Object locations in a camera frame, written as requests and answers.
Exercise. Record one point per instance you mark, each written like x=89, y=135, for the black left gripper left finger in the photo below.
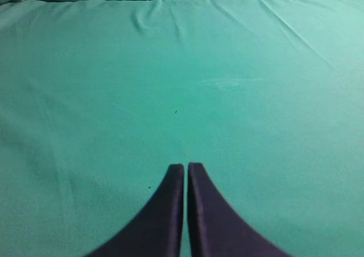
x=157, y=229

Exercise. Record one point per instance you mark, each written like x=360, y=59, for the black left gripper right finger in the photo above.
x=215, y=229

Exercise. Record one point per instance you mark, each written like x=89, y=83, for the green table cloth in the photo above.
x=98, y=98

